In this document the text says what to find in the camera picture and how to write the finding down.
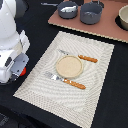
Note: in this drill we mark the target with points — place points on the knife with wooden handle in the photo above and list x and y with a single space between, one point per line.
80 56

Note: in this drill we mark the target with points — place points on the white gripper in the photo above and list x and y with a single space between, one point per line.
13 58

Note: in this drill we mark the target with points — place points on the round beige plate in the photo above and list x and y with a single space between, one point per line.
69 66

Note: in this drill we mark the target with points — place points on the grey frying pan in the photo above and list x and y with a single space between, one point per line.
66 15

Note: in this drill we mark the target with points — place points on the brown stove top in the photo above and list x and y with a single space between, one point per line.
106 27

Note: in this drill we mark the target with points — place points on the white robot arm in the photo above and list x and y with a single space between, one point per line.
9 11

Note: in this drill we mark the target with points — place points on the grey cooking pot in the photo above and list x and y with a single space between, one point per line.
90 13

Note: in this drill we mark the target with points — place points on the fork with wooden handle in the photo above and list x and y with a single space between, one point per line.
55 77

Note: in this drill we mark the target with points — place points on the beige bowl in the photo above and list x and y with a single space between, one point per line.
123 14

